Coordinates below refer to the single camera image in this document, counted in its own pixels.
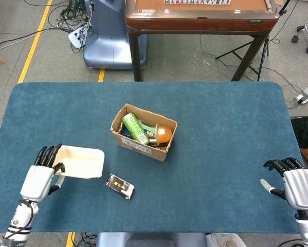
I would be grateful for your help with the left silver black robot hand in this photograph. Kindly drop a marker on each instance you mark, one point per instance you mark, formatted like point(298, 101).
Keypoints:
point(36, 182)

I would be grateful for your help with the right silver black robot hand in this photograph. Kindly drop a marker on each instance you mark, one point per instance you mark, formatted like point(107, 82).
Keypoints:
point(299, 187)

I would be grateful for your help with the white foam tray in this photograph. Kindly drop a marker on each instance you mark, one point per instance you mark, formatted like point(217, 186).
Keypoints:
point(79, 162)

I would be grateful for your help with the black carton with gold print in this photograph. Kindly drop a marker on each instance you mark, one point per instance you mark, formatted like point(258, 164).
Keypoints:
point(119, 185)

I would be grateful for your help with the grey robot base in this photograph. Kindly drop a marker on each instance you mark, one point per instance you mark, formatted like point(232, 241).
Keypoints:
point(151, 240)

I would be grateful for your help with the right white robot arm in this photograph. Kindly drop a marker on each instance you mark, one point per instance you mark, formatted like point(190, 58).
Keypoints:
point(306, 229)

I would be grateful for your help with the brown cardboard shipping box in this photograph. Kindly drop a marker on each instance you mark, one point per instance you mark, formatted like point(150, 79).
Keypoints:
point(143, 150)

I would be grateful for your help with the blue carpet table mat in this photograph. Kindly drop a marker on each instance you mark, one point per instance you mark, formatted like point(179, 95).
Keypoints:
point(220, 154)

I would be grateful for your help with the white plastic bag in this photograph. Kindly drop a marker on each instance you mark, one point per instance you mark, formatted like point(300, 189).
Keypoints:
point(225, 240)

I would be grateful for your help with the white power strip with switches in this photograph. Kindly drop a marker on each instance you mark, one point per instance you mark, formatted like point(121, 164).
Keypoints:
point(306, 94)

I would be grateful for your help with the green cylindrical can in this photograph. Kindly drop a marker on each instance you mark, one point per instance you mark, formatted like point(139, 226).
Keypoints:
point(134, 127)

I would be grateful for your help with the teal packet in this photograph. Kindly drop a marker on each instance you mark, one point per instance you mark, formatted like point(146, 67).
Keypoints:
point(148, 127)

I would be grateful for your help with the orange plastic cup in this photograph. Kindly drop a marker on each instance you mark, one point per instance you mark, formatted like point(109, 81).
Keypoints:
point(164, 133)

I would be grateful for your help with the black tripod stand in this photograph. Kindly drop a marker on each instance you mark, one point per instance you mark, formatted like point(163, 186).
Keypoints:
point(266, 47)

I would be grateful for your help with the chrome wheeled stool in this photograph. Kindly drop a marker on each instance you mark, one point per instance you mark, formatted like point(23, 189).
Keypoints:
point(294, 38)

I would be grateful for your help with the white power strip with plugs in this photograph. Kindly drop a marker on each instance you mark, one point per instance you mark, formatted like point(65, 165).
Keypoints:
point(75, 38)

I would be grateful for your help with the brown mahjong table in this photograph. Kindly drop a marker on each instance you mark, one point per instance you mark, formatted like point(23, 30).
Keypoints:
point(200, 23)

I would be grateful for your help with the face-up mahjong tile row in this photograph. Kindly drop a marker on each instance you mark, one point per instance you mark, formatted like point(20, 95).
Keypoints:
point(197, 2)

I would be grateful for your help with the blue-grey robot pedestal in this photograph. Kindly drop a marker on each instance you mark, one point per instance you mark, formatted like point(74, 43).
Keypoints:
point(107, 43)

